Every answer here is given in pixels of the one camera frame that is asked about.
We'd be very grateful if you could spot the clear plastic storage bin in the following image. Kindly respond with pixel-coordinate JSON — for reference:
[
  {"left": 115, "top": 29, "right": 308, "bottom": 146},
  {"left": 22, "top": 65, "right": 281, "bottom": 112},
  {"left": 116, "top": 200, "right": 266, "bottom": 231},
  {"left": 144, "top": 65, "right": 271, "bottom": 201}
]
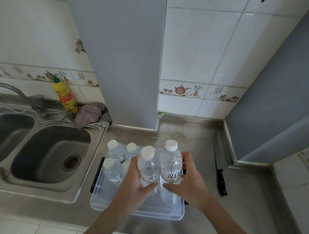
[{"left": 90, "top": 142, "right": 189, "bottom": 221}]

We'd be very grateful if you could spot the person's left hand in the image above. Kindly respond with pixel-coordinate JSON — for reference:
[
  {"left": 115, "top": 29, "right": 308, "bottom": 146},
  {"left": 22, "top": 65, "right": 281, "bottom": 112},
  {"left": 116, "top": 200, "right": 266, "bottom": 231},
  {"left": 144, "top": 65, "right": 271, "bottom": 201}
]
[{"left": 113, "top": 156, "right": 159, "bottom": 213}]

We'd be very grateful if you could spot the round sink drain strainer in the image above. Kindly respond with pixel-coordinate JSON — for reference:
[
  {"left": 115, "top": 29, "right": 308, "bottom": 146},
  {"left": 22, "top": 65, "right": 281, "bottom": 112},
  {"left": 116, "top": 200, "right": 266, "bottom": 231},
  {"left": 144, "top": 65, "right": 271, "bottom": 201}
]
[{"left": 63, "top": 154, "right": 81, "bottom": 172}]

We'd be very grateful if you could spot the yellow detergent bottle green cap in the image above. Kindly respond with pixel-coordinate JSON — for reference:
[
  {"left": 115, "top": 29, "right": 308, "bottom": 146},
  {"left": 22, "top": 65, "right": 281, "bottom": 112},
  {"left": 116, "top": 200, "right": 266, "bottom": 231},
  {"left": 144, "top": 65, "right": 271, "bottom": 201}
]
[{"left": 52, "top": 76, "right": 79, "bottom": 114}]

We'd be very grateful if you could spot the person's left forearm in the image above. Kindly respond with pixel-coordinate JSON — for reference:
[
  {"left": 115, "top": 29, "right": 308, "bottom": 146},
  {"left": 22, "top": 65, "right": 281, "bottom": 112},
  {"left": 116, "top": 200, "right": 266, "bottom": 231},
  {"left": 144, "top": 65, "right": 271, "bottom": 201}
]
[{"left": 83, "top": 194, "right": 143, "bottom": 234}]

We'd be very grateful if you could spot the person's right forearm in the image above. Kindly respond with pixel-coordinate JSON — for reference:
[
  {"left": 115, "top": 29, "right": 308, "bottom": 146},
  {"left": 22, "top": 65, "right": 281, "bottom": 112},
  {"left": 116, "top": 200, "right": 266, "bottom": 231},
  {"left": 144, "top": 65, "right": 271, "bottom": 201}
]
[{"left": 200, "top": 195, "right": 247, "bottom": 234}]

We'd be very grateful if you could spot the clear water bottle white cap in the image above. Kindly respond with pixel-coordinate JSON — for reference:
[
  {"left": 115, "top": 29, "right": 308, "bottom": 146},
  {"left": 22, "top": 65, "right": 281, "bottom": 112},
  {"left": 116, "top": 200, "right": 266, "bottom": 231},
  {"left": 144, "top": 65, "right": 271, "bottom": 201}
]
[
  {"left": 137, "top": 146, "right": 161, "bottom": 194},
  {"left": 159, "top": 139, "right": 183, "bottom": 206},
  {"left": 122, "top": 160, "right": 132, "bottom": 179},
  {"left": 126, "top": 142, "right": 142, "bottom": 160},
  {"left": 103, "top": 158, "right": 124, "bottom": 187},
  {"left": 107, "top": 140, "right": 126, "bottom": 162}
]

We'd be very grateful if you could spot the person's right hand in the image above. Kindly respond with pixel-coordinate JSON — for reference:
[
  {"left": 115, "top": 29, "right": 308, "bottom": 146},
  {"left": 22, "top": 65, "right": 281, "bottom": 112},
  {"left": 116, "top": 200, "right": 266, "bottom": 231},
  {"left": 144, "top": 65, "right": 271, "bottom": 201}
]
[{"left": 162, "top": 151, "right": 216, "bottom": 212}]

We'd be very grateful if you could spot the purple cleaning cloth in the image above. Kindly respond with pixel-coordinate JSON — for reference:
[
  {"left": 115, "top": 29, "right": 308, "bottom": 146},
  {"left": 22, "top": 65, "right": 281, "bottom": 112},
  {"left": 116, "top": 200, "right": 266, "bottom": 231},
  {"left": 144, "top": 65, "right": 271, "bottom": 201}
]
[{"left": 74, "top": 102, "right": 107, "bottom": 131}]

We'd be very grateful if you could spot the black-handled kitchen knife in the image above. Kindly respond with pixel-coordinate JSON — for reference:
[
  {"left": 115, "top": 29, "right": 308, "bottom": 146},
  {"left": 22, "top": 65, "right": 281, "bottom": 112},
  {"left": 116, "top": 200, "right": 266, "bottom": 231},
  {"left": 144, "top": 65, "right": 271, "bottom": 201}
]
[{"left": 213, "top": 134, "right": 228, "bottom": 197}]

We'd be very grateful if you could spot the metal sink faucet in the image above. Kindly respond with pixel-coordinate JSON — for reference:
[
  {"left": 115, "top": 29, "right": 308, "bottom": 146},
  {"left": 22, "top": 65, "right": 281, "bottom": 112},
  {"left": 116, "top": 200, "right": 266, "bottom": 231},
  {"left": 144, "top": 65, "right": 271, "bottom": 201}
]
[{"left": 0, "top": 82, "right": 48, "bottom": 114}]

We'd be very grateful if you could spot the stainless steel double sink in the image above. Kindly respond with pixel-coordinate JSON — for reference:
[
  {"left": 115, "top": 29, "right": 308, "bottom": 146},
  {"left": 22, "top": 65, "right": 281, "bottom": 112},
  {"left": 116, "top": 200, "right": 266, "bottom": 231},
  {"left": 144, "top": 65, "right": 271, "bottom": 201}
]
[{"left": 0, "top": 96, "right": 109, "bottom": 204}]

